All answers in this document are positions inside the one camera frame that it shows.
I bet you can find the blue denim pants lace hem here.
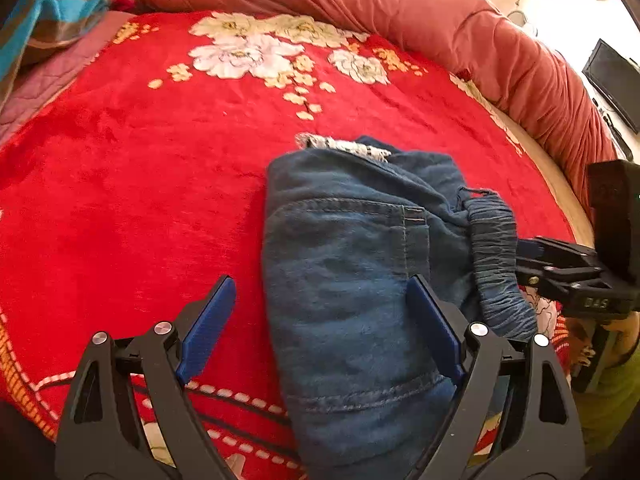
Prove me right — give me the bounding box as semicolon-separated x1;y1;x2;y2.
261;132;541;480

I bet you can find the black television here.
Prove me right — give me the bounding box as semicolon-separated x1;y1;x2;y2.
582;39;640;133

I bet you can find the person's right forearm green sleeve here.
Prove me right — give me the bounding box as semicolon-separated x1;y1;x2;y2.
575;312;640;461

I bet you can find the beige bed sheet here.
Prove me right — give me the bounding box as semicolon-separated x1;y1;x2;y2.
492;105;596;248

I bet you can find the pink quilted cloth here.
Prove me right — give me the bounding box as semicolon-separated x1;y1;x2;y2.
0;10;136;146

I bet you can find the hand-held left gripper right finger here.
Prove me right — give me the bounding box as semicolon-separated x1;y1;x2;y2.
406;274;587;480

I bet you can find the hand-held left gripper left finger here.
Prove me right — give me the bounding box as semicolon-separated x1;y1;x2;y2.
54;274;237;480

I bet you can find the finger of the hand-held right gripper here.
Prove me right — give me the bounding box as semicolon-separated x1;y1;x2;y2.
517;237;601;269
515;260;608;306

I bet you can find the red floral blanket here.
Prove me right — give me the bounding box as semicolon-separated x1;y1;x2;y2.
0;10;576;480

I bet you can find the salmon red quilt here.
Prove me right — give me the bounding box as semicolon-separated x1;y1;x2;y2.
132;0;621;221

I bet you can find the striped towel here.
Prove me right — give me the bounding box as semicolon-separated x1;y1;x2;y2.
0;0;111;106

